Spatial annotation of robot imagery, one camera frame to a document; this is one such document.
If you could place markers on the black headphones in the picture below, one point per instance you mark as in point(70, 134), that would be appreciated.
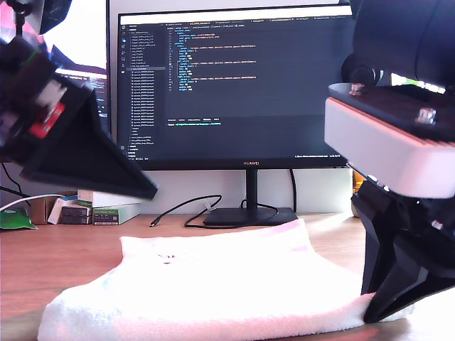
point(357, 72)

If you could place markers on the green snack bag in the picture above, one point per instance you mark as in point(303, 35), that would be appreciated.
point(14, 220)

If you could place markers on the amber glass jar grey base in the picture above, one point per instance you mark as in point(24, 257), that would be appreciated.
point(355, 177)

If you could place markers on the green white barcode box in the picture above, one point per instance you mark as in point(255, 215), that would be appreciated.
point(106, 216)

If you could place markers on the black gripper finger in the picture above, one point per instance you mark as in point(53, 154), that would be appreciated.
point(419, 255)
point(81, 152)
point(378, 231)

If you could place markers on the brown cardboard box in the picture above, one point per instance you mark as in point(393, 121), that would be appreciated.
point(39, 211)

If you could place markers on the small dark white box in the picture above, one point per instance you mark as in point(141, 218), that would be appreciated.
point(74, 211)
point(74, 219)

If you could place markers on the white pink tea towel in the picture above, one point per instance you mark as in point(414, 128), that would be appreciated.
point(213, 284)

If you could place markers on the wide black monitor with stand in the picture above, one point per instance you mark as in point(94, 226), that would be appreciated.
point(231, 89)

